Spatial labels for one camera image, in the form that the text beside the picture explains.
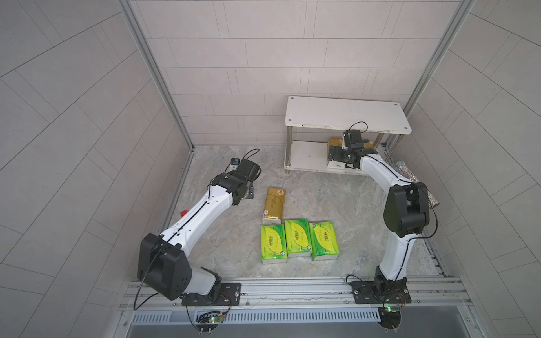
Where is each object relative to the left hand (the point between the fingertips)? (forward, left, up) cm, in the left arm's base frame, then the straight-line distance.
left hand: (238, 187), depth 83 cm
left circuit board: (-42, +6, -13) cm, 44 cm away
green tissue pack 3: (-18, -33, -7) cm, 38 cm away
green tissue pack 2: (-18, -24, -8) cm, 31 cm away
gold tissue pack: (-4, -15, -8) cm, 17 cm away
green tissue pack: (-20, -14, -8) cm, 26 cm away
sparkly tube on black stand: (+4, -65, +7) cm, 65 cm away
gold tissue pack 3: (+25, -59, 0) cm, 64 cm away
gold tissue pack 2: (+16, -42, -3) cm, 45 cm away
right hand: (+22, -44, 0) cm, 49 cm away
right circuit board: (-41, -54, -15) cm, 69 cm away
